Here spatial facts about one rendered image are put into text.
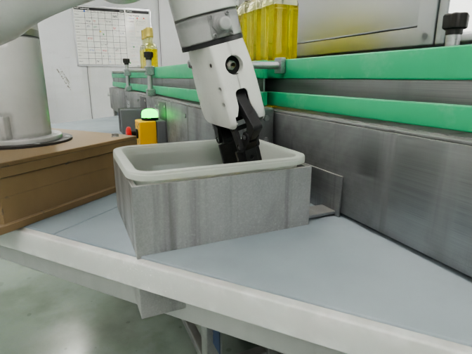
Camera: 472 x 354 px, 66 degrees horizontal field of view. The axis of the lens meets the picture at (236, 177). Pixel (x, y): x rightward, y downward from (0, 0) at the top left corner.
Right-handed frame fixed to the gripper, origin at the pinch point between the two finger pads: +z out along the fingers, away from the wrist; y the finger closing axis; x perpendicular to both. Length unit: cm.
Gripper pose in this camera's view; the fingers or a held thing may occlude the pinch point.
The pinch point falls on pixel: (241, 159)
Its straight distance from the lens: 49.5
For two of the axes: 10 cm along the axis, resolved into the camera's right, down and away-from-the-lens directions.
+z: 2.3, 9.0, 3.6
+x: -8.8, 3.6, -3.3
